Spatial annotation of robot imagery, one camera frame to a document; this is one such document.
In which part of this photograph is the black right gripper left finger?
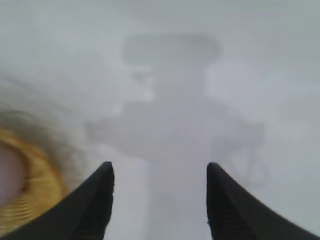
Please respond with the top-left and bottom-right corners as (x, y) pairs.
(0, 161), (116, 240)

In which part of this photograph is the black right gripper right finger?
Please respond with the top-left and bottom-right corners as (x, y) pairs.
(206, 162), (320, 240)

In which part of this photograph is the yellow woven plastic basket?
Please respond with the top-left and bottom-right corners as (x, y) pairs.
(0, 126), (70, 237)

